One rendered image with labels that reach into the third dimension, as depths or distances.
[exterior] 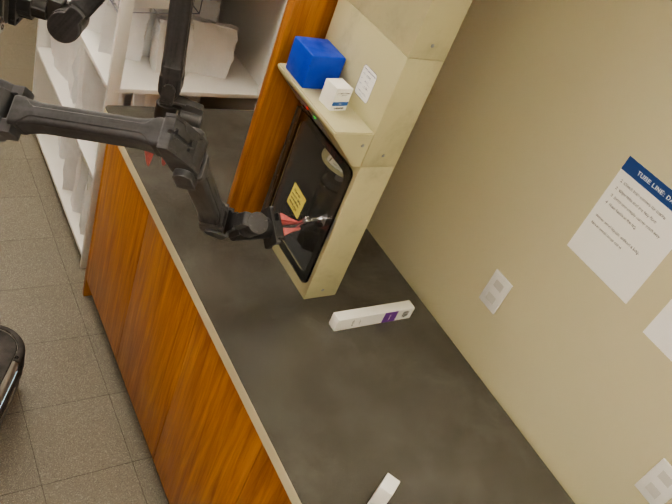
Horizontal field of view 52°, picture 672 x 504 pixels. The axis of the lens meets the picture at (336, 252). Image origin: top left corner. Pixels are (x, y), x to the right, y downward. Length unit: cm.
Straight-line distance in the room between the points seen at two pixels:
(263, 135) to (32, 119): 77
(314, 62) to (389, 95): 21
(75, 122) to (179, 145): 20
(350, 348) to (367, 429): 26
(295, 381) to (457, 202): 73
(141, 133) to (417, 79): 65
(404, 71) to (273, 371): 80
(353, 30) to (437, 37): 25
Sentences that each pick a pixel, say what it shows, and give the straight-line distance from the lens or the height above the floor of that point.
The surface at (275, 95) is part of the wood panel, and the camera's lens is 196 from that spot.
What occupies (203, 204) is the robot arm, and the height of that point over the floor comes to 130.
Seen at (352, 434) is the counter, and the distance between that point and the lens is 173.
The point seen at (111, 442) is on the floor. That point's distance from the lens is 271.
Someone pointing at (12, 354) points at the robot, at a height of 24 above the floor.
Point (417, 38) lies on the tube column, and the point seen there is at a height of 176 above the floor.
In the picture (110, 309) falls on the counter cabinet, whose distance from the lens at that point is 279.
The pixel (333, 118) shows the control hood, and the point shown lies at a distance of 166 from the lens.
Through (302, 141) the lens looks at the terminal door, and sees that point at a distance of 192.
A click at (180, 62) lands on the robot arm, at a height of 143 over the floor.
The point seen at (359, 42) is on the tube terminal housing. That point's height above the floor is 165.
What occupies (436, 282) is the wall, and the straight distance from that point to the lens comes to 217.
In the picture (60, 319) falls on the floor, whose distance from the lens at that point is 306.
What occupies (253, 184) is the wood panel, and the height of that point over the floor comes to 107.
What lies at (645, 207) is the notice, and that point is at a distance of 171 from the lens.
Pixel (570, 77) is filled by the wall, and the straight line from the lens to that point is 183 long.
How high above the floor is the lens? 224
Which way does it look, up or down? 36 degrees down
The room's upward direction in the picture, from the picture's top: 24 degrees clockwise
